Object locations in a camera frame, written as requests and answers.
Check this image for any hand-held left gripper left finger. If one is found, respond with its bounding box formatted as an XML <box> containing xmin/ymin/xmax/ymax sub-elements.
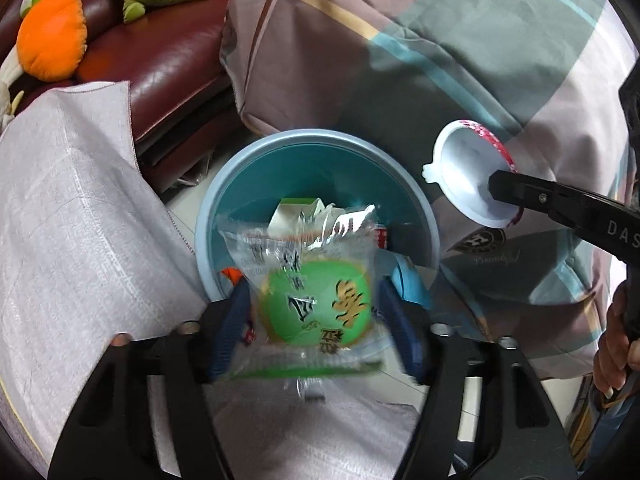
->
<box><xmin>47</xmin><ymin>277</ymin><xmax>261</xmax><ymax>480</ymax></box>

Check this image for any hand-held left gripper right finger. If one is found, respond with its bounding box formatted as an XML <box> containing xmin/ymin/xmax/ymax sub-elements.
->
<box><xmin>375</xmin><ymin>275</ymin><xmax>578</xmax><ymax>480</ymax></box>

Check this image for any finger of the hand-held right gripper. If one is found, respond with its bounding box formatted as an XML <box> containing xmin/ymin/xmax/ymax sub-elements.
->
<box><xmin>487</xmin><ymin>170</ymin><xmax>601</xmax><ymax>233</ymax></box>

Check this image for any clear packet with green pastry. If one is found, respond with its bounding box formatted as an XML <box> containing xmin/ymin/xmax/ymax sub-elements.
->
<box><xmin>217</xmin><ymin>204</ymin><xmax>388</xmax><ymax>403</ymax></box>

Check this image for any teal trash bin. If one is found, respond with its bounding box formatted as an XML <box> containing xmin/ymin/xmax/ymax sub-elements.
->
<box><xmin>195</xmin><ymin>127</ymin><xmax>442</xmax><ymax>306</ymax></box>

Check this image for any person's right hand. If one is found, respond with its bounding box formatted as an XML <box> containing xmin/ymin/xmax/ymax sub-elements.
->
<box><xmin>592</xmin><ymin>280</ymin><xmax>640</xmax><ymax>401</ymax></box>

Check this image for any plaid blanket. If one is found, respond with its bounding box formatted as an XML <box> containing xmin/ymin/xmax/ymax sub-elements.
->
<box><xmin>219</xmin><ymin>0</ymin><xmax>640</xmax><ymax>381</ymax></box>

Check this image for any dark red leather sofa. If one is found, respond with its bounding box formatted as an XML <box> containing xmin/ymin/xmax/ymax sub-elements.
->
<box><xmin>0</xmin><ymin>0</ymin><xmax>241</xmax><ymax>196</ymax></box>

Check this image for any white goose plush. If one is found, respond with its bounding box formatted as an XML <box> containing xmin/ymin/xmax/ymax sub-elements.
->
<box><xmin>0</xmin><ymin>50</ymin><xmax>26</xmax><ymax>131</ymax></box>

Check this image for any orange carrot bunny plush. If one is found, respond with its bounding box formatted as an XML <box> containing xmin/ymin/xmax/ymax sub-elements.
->
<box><xmin>16</xmin><ymin>0</ymin><xmax>88</xmax><ymax>83</ymax></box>

